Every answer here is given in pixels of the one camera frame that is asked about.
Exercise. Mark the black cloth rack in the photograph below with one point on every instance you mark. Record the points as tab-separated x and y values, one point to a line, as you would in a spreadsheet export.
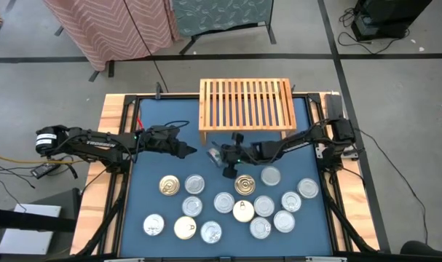
269	34
111	69

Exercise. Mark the black beam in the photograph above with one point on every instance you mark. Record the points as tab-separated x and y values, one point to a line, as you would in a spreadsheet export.
24	221

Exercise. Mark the black power adapter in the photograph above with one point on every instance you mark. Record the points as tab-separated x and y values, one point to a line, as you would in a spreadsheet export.
44	171

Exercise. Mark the black computer case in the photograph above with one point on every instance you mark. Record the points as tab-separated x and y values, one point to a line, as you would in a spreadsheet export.
388	18

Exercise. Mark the white flat panel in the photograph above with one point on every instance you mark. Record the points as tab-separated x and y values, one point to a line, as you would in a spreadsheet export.
27	240

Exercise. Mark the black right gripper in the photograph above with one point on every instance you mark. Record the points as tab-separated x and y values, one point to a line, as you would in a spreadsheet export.
239	154

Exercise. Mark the black round object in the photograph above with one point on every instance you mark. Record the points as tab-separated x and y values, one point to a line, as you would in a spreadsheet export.
424	251

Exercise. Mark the black control box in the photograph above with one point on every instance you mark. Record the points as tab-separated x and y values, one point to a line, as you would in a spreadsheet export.
333	105

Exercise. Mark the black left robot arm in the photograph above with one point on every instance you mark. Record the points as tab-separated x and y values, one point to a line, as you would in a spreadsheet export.
97	142

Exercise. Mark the blue-label tuna can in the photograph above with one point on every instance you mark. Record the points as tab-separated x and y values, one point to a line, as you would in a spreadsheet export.
210	232
260	228

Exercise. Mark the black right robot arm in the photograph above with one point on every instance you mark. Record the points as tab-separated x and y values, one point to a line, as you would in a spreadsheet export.
297	140

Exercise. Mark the wooden slatted shelf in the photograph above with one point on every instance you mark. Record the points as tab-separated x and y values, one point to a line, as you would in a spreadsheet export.
246	105

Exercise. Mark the silver-lid seafood can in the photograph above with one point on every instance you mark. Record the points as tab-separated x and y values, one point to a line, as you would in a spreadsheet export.
307	188
291	201
270	176
283	221
192	206
153	224

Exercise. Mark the green leaf-pattern cloth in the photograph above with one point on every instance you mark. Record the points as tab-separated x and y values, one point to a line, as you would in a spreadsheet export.
220	14

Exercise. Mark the black metal rig frame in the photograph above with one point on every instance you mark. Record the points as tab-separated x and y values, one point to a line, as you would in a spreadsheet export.
177	95

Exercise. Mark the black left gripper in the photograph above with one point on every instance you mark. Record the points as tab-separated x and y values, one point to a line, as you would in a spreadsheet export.
153	142

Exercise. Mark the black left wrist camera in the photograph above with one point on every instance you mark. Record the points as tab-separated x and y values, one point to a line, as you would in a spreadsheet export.
170	133

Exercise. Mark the pink chevron cloth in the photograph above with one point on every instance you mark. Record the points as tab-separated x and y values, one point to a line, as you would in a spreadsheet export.
107	29

